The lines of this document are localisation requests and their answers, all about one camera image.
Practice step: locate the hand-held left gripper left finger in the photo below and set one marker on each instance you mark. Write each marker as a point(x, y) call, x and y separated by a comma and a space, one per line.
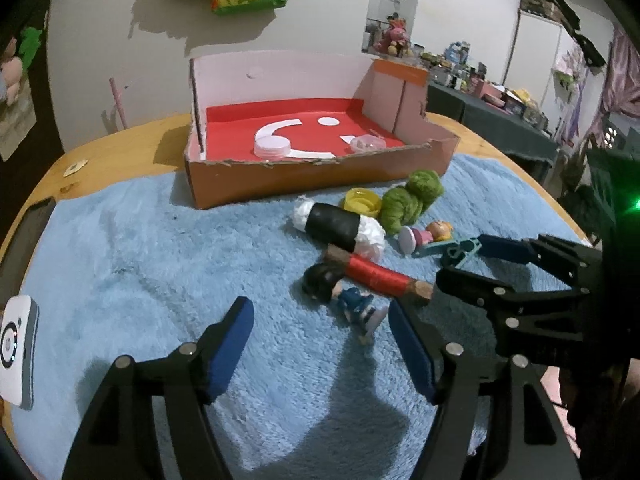
point(232, 350)

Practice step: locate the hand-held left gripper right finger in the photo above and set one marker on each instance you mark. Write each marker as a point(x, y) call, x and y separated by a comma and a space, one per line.
point(412, 350)

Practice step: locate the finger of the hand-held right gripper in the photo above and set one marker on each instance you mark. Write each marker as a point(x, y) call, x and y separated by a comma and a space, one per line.
point(470, 287)
point(505, 249)

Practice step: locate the teal clothespin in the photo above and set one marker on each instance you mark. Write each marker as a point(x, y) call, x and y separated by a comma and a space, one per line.
point(457, 250)

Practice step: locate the pink doll figure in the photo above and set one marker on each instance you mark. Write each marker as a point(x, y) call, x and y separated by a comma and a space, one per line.
point(430, 234)

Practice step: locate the red thread spool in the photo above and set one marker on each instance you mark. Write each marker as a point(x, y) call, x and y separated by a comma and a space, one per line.
point(377, 275)

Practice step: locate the green yarn pompoms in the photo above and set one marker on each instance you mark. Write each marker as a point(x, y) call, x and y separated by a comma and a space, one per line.
point(405, 202)

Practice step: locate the black-haired doll figure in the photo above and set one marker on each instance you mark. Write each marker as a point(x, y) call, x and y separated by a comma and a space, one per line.
point(325, 282)

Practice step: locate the black roll with white foam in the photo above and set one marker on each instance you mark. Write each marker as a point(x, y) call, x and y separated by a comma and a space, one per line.
point(332, 225)

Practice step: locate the torn cardboard box red bottom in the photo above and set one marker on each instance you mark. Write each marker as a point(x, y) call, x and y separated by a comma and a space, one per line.
point(280, 180)

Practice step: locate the blue fluffy blanket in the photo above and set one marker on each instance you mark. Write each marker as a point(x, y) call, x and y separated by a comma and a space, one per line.
point(150, 270)

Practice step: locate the dark-cloth side table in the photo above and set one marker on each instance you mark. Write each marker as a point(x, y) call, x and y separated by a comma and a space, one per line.
point(495, 125)

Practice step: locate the yellow bottle cap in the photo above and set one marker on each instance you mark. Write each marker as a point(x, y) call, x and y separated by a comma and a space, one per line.
point(361, 202)

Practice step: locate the cluttered side table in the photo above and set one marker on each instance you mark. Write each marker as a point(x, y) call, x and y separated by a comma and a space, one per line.
point(475, 80)

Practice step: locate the small clear plastic container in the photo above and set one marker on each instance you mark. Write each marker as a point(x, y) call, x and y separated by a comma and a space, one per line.
point(367, 144)

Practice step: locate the white round lid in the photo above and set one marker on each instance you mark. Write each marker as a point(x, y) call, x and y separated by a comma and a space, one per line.
point(272, 147)

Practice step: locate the white wardrobe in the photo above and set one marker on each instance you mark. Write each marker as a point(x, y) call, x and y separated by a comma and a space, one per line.
point(540, 45)

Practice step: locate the pink curtain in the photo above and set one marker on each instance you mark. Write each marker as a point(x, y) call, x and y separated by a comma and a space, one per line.
point(622, 70)

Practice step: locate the white round-button device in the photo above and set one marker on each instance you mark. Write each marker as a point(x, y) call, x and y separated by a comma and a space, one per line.
point(15, 350)

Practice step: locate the black flat device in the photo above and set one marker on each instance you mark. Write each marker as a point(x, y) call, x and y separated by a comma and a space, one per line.
point(27, 230)

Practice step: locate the pink plush toy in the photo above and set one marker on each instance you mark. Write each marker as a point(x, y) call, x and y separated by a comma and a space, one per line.
point(397, 35)

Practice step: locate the small paper card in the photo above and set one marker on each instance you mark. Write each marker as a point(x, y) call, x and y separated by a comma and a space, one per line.
point(75, 168)

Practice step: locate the pink stick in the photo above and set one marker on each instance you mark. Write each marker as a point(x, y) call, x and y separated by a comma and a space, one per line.
point(119, 105)

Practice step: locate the plush toy with green top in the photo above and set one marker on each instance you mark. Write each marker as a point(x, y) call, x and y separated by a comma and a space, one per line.
point(15, 67)

